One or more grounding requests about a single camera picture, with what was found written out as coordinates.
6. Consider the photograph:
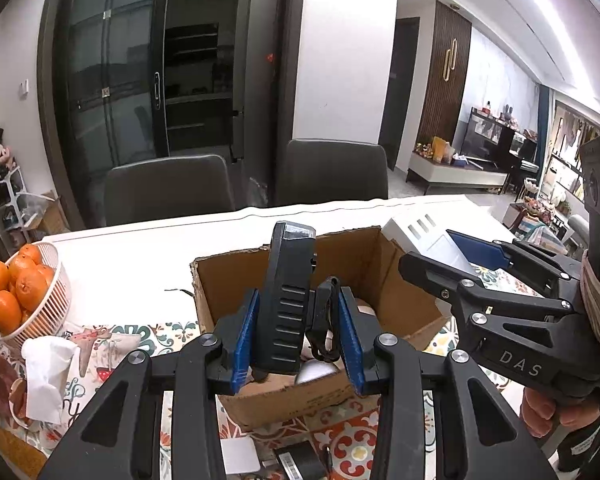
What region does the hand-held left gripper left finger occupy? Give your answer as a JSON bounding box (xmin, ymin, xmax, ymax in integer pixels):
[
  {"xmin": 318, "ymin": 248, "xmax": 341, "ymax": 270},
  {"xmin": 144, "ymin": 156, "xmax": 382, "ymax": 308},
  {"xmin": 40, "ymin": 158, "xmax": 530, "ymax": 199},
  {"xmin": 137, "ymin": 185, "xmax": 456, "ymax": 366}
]
[{"xmin": 37, "ymin": 288, "xmax": 261, "ymax": 480}]

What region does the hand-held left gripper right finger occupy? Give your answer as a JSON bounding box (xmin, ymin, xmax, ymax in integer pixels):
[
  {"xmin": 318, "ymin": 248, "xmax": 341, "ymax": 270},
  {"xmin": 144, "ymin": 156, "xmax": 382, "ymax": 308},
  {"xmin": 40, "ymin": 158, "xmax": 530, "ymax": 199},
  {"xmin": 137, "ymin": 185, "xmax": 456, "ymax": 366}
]
[{"xmin": 336, "ymin": 287, "xmax": 563, "ymax": 480}]

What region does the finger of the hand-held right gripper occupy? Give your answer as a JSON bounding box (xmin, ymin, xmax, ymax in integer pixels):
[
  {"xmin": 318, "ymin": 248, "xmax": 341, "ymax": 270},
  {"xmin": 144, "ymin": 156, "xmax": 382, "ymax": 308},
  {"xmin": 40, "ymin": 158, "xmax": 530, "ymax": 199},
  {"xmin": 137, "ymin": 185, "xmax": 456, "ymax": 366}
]
[
  {"xmin": 446, "ymin": 229, "xmax": 581, "ymax": 301},
  {"xmin": 399, "ymin": 251, "xmax": 577, "ymax": 323}
]

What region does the white box with grey stripes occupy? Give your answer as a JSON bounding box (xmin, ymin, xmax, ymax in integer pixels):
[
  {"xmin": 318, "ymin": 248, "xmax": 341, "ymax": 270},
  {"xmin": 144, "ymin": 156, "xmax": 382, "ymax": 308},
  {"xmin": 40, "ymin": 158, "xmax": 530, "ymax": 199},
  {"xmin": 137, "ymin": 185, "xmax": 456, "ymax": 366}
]
[{"xmin": 382, "ymin": 214, "xmax": 486, "ymax": 281}]

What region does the silver oval device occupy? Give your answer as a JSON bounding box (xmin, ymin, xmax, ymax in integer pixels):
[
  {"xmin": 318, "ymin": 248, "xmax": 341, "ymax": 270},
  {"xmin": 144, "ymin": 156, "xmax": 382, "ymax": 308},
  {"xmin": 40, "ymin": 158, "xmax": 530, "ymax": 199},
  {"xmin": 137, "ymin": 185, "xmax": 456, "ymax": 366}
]
[{"xmin": 296, "ymin": 360, "xmax": 341, "ymax": 386}]

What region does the black ribbed power adapter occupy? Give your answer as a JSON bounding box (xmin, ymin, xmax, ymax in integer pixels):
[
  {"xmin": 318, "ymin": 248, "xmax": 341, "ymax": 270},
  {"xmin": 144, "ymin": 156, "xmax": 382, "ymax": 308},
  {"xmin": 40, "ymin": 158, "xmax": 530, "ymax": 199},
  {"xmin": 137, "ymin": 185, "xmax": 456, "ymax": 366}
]
[{"xmin": 252, "ymin": 221, "xmax": 342, "ymax": 381}]

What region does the brown cardboard box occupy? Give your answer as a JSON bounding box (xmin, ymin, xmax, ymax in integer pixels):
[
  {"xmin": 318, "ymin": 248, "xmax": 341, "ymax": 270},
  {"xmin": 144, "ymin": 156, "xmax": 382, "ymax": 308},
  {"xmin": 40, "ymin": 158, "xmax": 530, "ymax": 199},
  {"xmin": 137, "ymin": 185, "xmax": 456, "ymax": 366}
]
[{"xmin": 190, "ymin": 227, "xmax": 451, "ymax": 431}]

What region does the person's right hand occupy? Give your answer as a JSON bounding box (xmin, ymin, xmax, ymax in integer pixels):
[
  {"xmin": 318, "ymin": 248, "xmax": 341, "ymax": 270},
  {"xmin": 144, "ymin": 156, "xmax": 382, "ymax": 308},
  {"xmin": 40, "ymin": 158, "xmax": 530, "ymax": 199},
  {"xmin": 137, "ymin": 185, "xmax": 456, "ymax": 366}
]
[{"xmin": 520, "ymin": 387, "xmax": 600, "ymax": 436}]

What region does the white television cabinet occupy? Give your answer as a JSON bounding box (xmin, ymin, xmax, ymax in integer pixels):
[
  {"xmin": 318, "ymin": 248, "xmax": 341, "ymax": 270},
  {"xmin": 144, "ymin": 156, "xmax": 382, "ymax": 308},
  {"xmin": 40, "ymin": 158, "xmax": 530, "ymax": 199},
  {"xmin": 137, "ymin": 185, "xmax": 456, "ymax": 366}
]
[{"xmin": 407, "ymin": 152, "xmax": 511, "ymax": 195}]

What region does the patterned table runner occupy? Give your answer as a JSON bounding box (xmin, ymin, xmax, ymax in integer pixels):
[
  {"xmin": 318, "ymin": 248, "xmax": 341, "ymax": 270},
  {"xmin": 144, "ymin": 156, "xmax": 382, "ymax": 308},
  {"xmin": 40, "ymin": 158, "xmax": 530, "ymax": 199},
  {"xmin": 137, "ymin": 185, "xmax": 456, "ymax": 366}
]
[{"xmin": 65, "ymin": 320, "xmax": 531, "ymax": 480}]

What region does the television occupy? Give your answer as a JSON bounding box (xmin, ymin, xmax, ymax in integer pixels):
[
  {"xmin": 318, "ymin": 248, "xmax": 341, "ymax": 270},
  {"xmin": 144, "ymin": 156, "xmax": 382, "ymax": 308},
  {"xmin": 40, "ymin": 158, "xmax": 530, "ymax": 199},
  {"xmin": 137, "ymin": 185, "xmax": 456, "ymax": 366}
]
[{"xmin": 462, "ymin": 110, "xmax": 518, "ymax": 163}]

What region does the white charger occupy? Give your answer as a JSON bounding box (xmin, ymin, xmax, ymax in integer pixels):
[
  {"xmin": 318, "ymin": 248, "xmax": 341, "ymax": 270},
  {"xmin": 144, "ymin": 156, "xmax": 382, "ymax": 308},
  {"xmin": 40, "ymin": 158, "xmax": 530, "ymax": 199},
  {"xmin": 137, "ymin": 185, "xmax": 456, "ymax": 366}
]
[{"xmin": 220, "ymin": 440, "xmax": 261, "ymax": 475}]

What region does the black power adapter white label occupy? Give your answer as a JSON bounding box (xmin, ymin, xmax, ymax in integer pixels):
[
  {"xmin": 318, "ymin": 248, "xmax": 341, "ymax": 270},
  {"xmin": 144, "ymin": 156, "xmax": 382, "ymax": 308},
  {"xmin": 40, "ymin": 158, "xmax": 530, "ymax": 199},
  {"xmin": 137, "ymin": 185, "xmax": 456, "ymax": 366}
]
[{"xmin": 272, "ymin": 442, "xmax": 328, "ymax": 480}]

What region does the grey dining chair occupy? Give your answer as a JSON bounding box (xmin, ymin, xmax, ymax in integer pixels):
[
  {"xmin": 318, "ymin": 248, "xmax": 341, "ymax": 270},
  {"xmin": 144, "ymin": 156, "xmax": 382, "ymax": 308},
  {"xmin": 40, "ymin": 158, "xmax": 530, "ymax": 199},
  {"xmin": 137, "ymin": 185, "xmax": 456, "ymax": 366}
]
[
  {"xmin": 275, "ymin": 138, "xmax": 390, "ymax": 207},
  {"xmin": 104, "ymin": 154, "xmax": 236, "ymax": 228}
]

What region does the floral fabric tissue cover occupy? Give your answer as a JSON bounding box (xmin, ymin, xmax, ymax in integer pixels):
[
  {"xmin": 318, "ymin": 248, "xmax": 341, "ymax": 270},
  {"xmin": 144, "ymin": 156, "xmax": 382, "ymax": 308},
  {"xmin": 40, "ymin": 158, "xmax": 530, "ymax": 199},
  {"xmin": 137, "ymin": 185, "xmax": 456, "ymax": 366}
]
[{"xmin": 10, "ymin": 322, "xmax": 131, "ymax": 441}]

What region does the dark interior door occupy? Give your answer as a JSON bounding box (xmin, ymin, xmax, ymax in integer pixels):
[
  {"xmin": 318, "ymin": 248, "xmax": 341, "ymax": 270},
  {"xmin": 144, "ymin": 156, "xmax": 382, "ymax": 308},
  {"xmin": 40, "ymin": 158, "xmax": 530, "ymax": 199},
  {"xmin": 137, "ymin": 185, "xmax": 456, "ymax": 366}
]
[{"xmin": 378, "ymin": 17, "xmax": 421, "ymax": 171}]

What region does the white plastic fruit basket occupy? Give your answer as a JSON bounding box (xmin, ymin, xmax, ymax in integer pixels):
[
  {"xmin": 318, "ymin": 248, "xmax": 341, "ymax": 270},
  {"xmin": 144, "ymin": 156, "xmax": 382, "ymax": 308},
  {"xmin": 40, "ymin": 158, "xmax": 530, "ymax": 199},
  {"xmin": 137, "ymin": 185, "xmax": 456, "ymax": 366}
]
[{"xmin": 0, "ymin": 241, "xmax": 71, "ymax": 343}]

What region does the white tissue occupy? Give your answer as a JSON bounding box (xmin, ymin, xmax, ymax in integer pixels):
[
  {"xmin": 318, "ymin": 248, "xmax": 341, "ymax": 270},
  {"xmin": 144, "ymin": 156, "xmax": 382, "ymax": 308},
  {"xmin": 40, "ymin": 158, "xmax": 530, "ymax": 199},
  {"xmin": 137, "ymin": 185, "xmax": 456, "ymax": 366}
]
[{"xmin": 21, "ymin": 336, "xmax": 78, "ymax": 423}]

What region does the pile of oranges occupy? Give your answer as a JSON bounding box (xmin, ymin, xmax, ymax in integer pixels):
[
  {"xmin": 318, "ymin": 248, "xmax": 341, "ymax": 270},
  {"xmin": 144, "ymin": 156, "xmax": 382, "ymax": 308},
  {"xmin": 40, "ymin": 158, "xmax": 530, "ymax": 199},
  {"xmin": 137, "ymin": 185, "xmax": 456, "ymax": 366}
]
[{"xmin": 0, "ymin": 244, "xmax": 56, "ymax": 336}]

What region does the small wooden dish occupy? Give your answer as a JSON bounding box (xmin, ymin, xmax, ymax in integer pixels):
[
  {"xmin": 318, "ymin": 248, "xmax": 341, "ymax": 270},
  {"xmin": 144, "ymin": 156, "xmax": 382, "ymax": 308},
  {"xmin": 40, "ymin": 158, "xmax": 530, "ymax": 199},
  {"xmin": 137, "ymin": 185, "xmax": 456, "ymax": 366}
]
[{"xmin": 7, "ymin": 377, "xmax": 33, "ymax": 428}]

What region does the grey refrigerator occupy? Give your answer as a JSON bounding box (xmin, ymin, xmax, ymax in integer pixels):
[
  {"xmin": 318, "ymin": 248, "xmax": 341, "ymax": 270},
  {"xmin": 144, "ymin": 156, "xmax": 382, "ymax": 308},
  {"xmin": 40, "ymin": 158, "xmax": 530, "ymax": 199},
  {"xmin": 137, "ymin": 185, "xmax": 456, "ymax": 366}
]
[{"xmin": 230, "ymin": 0, "xmax": 298, "ymax": 161}]

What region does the woven straw storage box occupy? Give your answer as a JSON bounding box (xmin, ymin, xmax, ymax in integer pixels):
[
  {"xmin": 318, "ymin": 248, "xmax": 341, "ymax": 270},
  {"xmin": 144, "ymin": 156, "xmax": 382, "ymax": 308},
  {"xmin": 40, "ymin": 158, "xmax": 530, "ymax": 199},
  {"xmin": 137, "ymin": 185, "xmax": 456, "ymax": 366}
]
[{"xmin": 0, "ymin": 410, "xmax": 46, "ymax": 480}]

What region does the white shoe rack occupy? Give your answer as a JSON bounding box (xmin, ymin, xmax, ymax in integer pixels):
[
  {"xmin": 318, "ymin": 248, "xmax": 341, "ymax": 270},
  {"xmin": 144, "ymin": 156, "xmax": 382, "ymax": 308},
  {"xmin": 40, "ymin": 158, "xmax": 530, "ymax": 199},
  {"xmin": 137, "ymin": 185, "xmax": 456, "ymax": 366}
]
[{"xmin": 0, "ymin": 162, "xmax": 48, "ymax": 243}]

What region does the dark glass sliding door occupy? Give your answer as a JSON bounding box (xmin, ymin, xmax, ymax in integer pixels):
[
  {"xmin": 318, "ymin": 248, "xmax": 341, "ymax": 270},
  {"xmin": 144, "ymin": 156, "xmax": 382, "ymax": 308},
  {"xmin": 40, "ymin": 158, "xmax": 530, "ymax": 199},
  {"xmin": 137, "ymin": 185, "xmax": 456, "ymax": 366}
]
[{"xmin": 37, "ymin": 0, "xmax": 306, "ymax": 231}]

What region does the brown slatted wall panel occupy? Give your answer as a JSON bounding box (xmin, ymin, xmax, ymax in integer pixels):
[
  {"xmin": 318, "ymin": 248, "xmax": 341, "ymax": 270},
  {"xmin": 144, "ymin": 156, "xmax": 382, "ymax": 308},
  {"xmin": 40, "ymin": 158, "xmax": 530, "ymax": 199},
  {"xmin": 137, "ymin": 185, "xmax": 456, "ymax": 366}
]
[{"xmin": 420, "ymin": 1, "xmax": 473, "ymax": 146}]

